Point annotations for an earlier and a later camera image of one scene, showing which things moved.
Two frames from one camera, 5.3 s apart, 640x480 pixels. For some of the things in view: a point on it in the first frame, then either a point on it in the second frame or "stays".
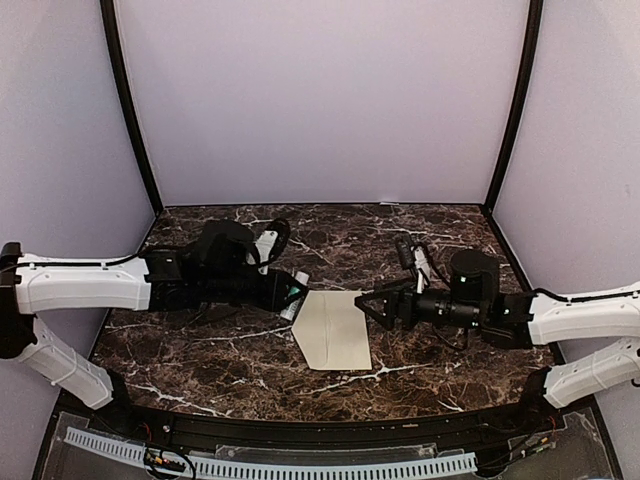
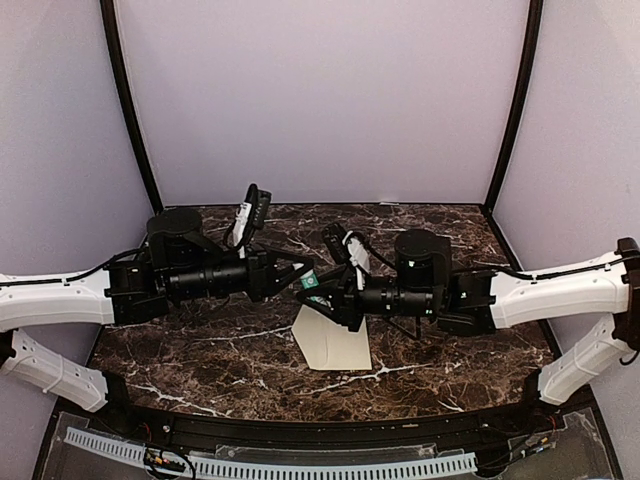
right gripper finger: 373,312 -> 325,301
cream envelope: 332,331 stays
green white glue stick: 294,294 -> 308,280
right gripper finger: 385,292 -> 339,282
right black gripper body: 409,314 -> 352,313
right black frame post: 536,14 stays
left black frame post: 111,25 stays
